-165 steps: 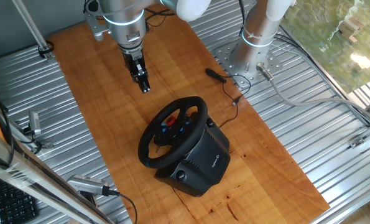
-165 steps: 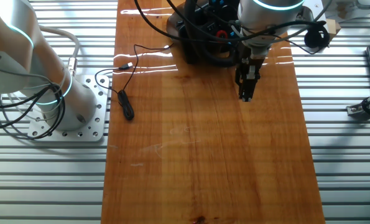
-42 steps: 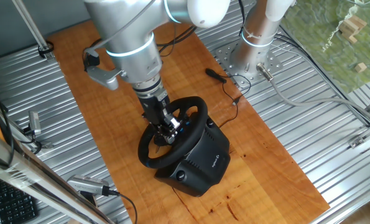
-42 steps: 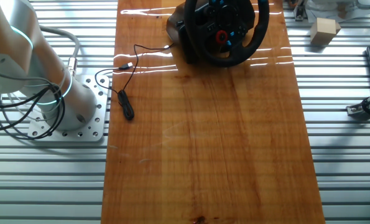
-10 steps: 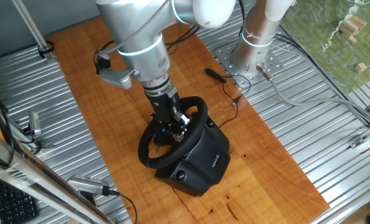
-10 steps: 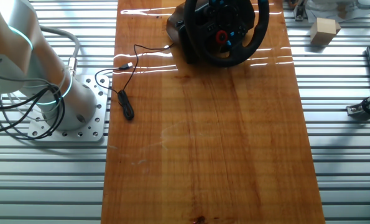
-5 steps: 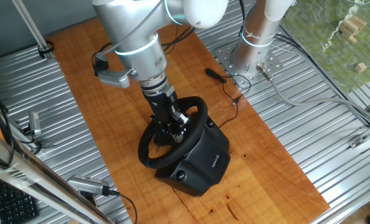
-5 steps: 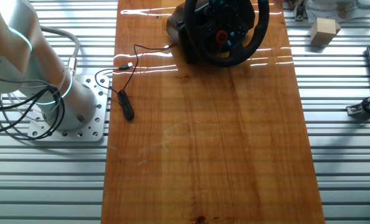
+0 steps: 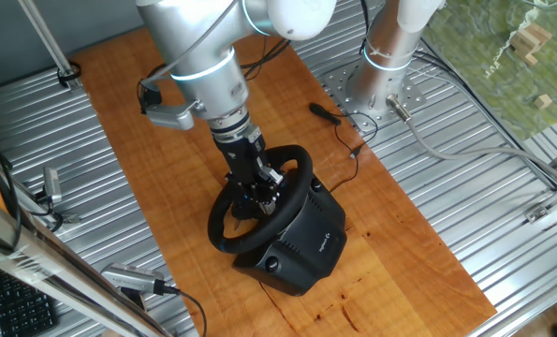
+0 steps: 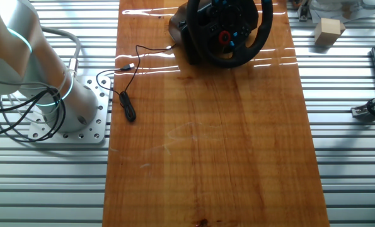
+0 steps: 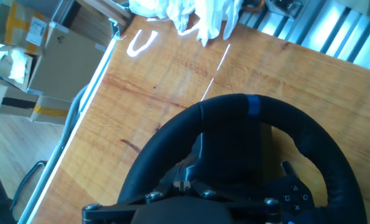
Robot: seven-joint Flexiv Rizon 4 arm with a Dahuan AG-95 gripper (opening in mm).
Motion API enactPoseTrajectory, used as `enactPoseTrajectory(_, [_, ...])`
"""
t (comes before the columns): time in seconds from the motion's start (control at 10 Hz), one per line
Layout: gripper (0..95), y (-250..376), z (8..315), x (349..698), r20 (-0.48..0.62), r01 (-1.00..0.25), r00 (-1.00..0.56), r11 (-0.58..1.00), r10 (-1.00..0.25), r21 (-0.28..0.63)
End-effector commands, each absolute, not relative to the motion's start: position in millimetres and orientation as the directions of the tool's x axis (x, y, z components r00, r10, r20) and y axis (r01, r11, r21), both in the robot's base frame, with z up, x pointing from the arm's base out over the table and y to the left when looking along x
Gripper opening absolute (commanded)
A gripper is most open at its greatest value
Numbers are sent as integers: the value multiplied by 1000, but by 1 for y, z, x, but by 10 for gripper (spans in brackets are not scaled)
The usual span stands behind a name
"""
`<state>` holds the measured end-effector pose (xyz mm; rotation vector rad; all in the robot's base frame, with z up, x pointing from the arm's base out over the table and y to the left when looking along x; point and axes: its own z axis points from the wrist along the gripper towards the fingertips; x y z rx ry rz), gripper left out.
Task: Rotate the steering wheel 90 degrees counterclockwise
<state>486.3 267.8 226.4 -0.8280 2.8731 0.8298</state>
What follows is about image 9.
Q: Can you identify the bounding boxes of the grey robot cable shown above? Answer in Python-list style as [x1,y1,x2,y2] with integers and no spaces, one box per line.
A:
[385,93,557,188]

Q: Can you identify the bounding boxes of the black leather steering wheel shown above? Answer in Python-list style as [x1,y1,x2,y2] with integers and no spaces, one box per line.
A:
[206,144,315,256]

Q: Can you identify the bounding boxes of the black cable tie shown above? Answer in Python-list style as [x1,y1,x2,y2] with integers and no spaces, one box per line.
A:
[55,60,82,89]

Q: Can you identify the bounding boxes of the wooden board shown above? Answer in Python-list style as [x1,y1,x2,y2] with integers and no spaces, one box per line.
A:
[71,25,498,337]

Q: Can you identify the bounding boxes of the thin metal pole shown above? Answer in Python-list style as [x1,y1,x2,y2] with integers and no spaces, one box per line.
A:
[17,0,83,91]

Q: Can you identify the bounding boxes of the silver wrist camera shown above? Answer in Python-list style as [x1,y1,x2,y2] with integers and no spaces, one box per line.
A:
[144,100,200,132]

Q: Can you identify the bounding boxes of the black wheel base housing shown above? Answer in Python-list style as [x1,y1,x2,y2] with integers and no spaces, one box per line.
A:
[232,176,348,297]

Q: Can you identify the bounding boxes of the metal frame bar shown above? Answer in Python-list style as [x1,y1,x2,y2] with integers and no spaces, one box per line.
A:
[0,190,174,337]

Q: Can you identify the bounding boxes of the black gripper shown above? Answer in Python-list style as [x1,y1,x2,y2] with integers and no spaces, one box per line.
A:
[214,133,287,220]

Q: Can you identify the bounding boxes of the green mat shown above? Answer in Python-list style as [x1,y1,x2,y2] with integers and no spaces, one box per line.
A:
[420,0,557,141]

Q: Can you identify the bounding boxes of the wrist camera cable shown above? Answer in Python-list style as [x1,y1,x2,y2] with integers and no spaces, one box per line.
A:
[136,0,240,116]

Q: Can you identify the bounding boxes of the black usb cable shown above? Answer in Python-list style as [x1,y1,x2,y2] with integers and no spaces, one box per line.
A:
[308,101,380,194]

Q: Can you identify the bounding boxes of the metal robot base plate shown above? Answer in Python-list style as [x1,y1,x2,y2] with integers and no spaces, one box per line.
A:
[321,62,428,134]

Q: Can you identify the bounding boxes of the black camera cable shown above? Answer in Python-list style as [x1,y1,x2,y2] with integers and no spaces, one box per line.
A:
[163,284,209,337]

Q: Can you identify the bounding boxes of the small metal bracket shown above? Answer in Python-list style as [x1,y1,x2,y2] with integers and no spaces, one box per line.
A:
[524,203,550,225]

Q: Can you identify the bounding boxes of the silver ribbed camera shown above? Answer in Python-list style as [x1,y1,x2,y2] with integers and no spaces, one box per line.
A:
[100,262,168,297]

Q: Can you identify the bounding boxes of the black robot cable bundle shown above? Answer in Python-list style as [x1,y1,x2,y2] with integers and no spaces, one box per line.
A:
[413,49,557,191]

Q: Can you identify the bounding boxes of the black keyboard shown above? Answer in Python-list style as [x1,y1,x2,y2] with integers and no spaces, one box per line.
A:
[0,269,59,337]

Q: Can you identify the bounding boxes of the black cable loop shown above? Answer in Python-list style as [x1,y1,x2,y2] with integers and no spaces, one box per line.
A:
[238,36,292,81]

